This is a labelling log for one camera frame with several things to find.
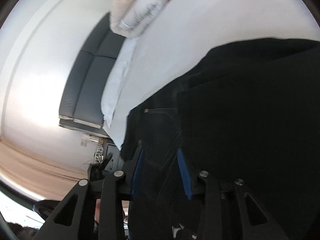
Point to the black pants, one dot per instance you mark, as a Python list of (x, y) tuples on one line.
[(237, 105)]

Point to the grey padded headboard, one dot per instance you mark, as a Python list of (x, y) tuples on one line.
[(82, 92)]

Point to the white pillow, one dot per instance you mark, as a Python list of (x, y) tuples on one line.
[(113, 92)]

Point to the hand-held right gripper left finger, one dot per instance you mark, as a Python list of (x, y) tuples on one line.
[(137, 177)]

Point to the bed with white sheet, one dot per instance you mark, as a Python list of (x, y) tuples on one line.
[(200, 17)]

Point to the dark nightstand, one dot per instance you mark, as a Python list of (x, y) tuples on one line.
[(113, 152)]

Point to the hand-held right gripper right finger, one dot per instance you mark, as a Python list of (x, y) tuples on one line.
[(183, 175)]

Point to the folded beige duvet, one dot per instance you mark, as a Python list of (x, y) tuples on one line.
[(140, 7)]

